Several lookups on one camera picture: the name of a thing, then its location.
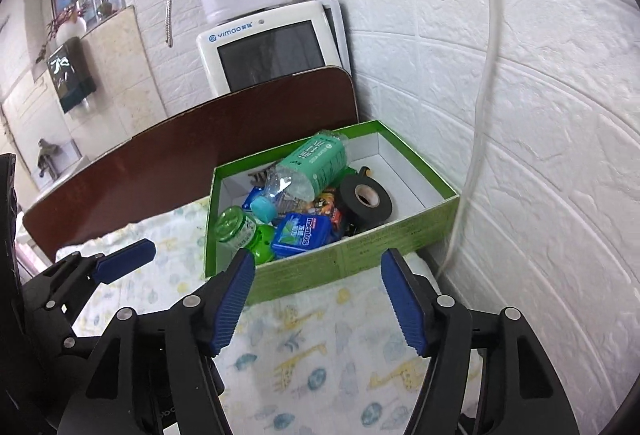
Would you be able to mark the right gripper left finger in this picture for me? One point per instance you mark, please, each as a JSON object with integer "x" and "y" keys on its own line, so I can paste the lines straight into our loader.
{"x": 197, "y": 329}

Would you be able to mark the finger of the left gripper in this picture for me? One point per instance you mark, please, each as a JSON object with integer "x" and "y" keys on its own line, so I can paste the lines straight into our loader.
{"x": 76, "y": 268}

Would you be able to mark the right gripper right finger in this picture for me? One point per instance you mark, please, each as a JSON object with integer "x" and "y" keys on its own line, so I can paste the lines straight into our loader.
{"x": 440, "y": 330}

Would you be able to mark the black electrical tape roll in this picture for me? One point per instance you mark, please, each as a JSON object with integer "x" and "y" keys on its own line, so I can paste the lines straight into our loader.
{"x": 364, "y": 202}

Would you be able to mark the blue playing card box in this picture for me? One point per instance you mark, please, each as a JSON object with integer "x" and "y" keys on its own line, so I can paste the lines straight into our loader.
{"x": 326, "y": 205}

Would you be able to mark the brown hair claw clip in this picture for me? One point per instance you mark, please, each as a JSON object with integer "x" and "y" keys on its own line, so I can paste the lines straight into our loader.
{"x": 259, "y": 177}

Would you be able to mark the green label plastic bottle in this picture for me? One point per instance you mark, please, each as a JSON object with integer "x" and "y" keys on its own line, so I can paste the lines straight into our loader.
{"x": 294, "y": 182}

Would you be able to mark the blue medicine box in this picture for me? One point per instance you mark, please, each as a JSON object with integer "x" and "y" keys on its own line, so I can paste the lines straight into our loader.
{"x": 252, "y": 195}

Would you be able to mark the green round jar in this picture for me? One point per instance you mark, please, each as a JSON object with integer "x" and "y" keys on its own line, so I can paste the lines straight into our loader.
{"x": 236, "y": 230}

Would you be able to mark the giraffe print white cloth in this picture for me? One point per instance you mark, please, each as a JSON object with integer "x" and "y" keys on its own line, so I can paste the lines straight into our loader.
{"x": 331, "y": 360}

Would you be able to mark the metal faucet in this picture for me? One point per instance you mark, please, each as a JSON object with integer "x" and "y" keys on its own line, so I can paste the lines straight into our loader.
{"x": 45, "y": 161}

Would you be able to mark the blue floss box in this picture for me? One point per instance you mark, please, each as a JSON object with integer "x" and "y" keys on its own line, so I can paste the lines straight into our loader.
{"x": 300, "y": 233}

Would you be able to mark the green cardboard box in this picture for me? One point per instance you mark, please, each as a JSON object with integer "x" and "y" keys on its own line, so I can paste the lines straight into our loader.
{"x": 424, "y": 206}

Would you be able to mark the white appliance with screen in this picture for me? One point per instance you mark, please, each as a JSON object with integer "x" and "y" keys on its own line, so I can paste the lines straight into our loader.
{"x": 274, "y": 43}

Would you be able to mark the dark green wall pouch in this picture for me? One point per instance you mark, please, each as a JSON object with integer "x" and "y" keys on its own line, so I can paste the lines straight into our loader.
{"x": 70, "y": 74}

